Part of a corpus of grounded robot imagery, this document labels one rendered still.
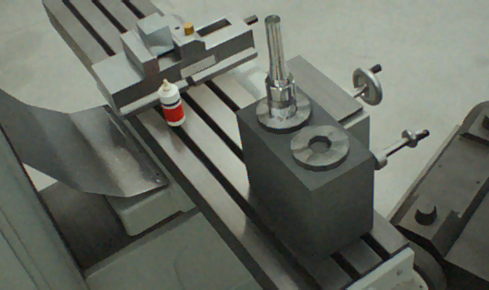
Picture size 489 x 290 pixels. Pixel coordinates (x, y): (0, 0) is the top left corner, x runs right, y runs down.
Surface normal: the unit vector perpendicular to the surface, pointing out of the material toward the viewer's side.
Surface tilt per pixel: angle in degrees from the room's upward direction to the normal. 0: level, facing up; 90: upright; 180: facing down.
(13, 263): 88
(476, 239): 0
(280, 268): 0
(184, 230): 90
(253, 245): 0
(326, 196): 90
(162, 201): 90
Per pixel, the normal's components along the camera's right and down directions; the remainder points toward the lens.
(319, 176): -0.13, -0.69
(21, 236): 0.53, 0.54
